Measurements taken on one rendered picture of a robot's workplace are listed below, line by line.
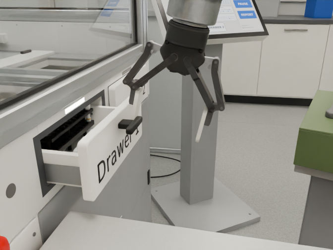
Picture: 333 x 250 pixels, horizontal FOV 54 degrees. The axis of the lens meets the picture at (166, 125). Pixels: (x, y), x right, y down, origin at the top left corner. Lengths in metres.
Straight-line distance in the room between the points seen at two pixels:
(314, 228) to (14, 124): 0.81
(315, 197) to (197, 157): 0.90
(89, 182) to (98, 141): 0.07
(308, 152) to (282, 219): 1.15
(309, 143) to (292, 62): 2.84
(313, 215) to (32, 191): 0.73
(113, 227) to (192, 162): 1.18
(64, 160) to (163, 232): 0.21
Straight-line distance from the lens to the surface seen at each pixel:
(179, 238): 0.58
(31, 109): 0.55
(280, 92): 3.69
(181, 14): 0.56
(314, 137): 0.82
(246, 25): 1.60
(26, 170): 0.56
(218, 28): 1.51
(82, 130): 0.73
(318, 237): 1.04
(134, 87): 0.63
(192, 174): 1.79
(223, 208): 1.89
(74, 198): 0.72
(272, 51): 3.58
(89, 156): 0.54
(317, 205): 0.99
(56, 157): 0.58
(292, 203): 2.10
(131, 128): 0.61
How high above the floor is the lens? 1.15
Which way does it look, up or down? 22 degrees down
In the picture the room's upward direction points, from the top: straight up
